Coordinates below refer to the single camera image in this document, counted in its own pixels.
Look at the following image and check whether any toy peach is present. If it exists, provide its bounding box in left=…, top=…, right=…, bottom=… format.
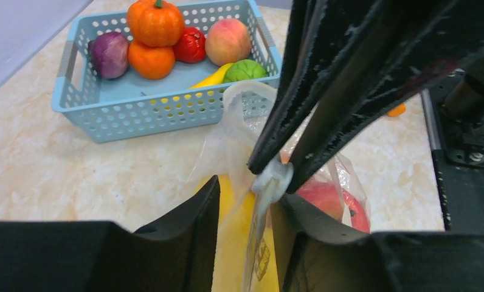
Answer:
left=205, top=18, right=252, bottom=66

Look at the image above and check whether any orange toy tangerine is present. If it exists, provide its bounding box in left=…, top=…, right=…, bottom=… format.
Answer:
left=128, top=40, right=176, bottom=80

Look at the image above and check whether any orange toy carrot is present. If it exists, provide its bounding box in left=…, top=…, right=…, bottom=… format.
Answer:
left=387, top=103, right=406, bottom=117

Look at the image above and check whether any clear dotted zip bag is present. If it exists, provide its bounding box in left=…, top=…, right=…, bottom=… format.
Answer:
left=187, top=80, right=372, bottom=292

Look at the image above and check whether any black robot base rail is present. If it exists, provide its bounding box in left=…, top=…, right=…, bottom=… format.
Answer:
left=421, top=70, right=484, bottom=233

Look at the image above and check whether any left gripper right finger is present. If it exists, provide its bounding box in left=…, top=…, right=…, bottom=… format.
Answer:
left=270, top=194, right=484, bottom=291

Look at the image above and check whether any yellow toy banana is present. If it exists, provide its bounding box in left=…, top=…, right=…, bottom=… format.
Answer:
left=190, top=63, right=234, bottom=89

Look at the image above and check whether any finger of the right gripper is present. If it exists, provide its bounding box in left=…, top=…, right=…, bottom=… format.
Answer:
left=247, top=0, right=388, bottom=176
left=288, top=1, right=484, bottom=193

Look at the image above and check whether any red toy pepper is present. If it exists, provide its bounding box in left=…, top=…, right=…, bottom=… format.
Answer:
left=173, top=27, right=206, bottom=64

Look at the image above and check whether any red toy apple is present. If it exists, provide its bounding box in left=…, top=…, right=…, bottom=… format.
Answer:
left=296, top=180, right=370, bottom=233

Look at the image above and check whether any blue perforated plastic basket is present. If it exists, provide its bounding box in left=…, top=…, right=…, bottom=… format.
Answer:
left=51, top=1, right=282, bottom=143

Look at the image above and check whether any orange toy pumpkin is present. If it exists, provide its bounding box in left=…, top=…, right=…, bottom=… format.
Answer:
left=126, top=1, right=184, bottom=47

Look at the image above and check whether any purple toy onion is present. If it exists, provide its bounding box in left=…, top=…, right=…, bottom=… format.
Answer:
left=88, top=32, right=130, bottom=79

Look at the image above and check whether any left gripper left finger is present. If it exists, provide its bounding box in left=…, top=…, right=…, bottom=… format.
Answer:
left=0, top=176, right=221, bottom=291

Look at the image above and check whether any green toy lime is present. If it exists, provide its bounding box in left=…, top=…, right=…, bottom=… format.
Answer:
left=223, top=59, right=269, bottom=83

